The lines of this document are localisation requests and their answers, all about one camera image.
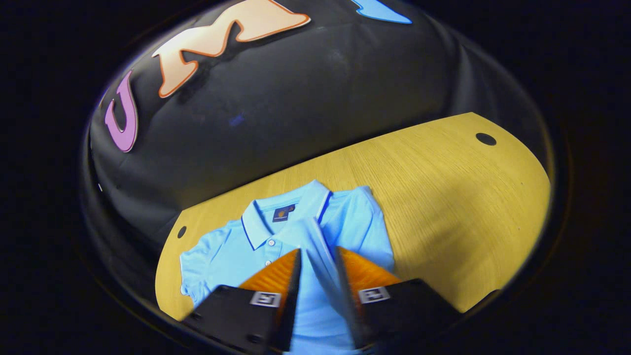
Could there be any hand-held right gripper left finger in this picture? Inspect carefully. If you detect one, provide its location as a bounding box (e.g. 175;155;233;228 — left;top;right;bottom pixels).
182;248;302;355

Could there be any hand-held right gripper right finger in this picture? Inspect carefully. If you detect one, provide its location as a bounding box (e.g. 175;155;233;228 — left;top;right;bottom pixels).
335;247;461;351

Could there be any light blue T-shirt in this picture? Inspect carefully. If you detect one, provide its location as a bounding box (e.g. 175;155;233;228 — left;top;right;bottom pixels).
179;179;396;355

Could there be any black backdrop cloth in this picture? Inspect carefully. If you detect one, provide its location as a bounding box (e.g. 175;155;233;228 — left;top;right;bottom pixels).
86;0;550;257

